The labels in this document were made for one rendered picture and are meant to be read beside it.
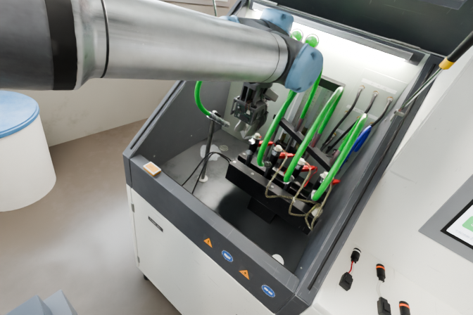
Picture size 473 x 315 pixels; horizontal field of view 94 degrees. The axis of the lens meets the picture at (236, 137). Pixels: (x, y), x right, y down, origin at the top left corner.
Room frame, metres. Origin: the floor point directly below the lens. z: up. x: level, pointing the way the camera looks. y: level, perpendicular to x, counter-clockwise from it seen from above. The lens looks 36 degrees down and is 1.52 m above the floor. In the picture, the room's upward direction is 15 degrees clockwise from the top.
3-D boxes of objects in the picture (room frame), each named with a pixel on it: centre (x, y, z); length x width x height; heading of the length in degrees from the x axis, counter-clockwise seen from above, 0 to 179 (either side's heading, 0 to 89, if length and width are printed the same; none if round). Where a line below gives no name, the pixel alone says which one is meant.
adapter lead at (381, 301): (0.28, -0.44, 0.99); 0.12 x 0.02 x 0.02; 164
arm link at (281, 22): (0.56, -0.02, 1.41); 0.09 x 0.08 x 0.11; 139
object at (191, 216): (0.39, 0.04, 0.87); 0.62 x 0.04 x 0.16; 64
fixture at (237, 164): (0.55, -0.17, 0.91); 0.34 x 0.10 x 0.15; 64
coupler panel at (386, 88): (0.74, -0.40, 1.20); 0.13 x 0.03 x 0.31; 64
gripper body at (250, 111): (0.56, -0.02, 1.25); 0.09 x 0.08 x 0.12; 154
